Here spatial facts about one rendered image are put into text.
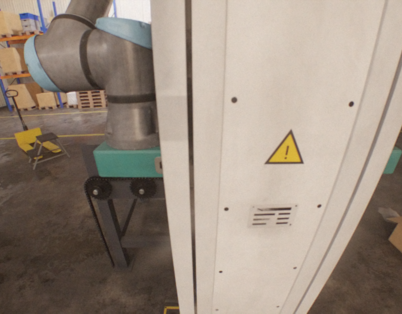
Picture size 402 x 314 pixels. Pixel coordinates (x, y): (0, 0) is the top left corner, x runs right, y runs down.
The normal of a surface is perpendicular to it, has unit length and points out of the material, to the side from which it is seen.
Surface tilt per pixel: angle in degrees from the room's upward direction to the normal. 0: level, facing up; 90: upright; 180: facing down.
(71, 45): 62
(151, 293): 0
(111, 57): 90
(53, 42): 53
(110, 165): 90
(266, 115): 90
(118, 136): 73
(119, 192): 90
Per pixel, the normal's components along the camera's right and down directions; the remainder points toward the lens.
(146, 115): 0.48, 0.08
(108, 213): 0.06, 0.44
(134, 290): 0.00, -0.90
